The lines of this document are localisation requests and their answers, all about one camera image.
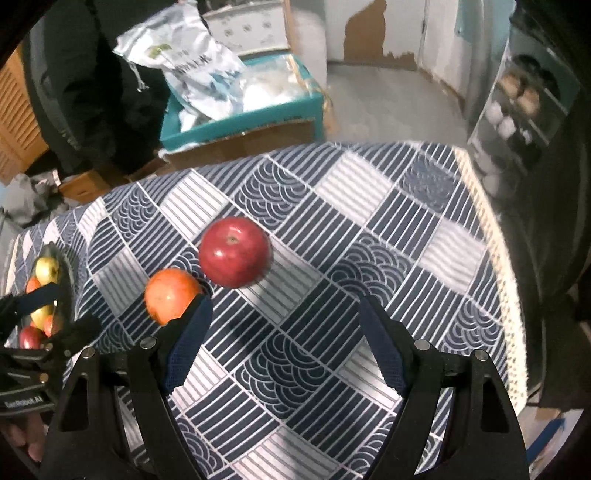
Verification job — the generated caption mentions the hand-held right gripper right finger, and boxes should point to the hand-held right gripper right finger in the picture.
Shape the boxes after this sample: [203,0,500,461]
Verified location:
[359,295,529,480]

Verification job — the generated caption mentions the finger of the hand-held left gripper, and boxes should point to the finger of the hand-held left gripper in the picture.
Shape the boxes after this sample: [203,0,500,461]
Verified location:
[28,316,101,366]
[0,282,63,344]

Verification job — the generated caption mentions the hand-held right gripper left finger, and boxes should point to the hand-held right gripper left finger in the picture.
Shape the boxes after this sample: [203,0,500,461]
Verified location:
[39,293,214,480]

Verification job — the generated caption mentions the small yellow mango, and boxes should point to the small yellow mango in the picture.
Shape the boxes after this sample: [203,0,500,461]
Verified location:
[30,302,56,329]

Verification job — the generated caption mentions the red apple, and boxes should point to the red apple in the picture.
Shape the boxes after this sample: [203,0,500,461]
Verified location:
[18,325,47,350]
[198,218,273,289]

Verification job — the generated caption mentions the person's left hand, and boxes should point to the person's left hand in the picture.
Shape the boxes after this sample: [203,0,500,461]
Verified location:
[0,411,49,464]

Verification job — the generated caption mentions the grey jacket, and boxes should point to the grey jacket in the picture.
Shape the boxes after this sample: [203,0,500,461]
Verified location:
[9,173,65,227]

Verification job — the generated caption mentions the blue white patterned tablecloth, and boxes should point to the blue white patterned tablecloth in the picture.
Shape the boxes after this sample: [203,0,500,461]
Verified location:
[0,141,527,480]

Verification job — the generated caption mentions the dark cloth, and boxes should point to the dark cloth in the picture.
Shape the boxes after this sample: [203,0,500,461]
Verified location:
[501,69,591,416]

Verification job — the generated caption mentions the wooden louvered cabinet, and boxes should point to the wooden louvered cabinet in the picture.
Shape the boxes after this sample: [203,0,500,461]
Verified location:
[0,46,51,185]

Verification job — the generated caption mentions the blue plastic item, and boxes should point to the blue plastic item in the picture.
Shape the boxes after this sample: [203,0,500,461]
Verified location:
[526,408,568,460]

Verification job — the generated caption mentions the dark hanging clothes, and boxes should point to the dark hanging clothes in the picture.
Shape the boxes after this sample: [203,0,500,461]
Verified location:
[23,0,171,176]

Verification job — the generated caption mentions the teal box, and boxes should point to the teal box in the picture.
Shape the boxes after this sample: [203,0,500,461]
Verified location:
[159,53,324,149]

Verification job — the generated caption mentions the shoe rack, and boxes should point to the shoe rack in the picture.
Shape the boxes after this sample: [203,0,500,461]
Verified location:
[466,39,583,204]

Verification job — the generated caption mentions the clear plastic bag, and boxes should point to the clear plastic bag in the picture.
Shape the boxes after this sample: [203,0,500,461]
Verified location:
[240,58,310,112]

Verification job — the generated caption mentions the white printed plastic bag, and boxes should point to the white printed plastic bag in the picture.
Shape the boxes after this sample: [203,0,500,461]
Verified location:
[113,0,247,123]

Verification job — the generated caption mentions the white storage drawer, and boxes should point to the white storage drawer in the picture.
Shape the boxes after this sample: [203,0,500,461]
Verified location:
[203,0,291,54]

